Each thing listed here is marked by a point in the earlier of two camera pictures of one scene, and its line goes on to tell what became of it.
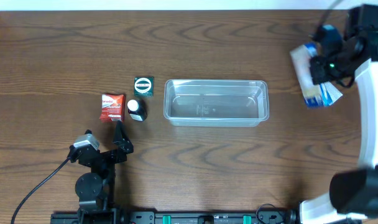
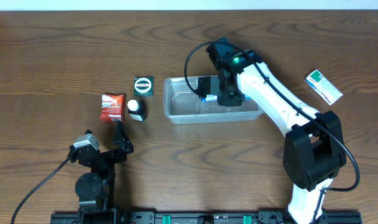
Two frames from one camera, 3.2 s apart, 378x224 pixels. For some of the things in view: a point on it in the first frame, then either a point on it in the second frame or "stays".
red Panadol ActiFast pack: (112, 108) stays
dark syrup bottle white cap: (137, 109) stays
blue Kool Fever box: (321, 94) → (214, 98)
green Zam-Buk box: (143, 86) stays
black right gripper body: (318, 70) → (229, 101)
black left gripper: (124, 146) stays
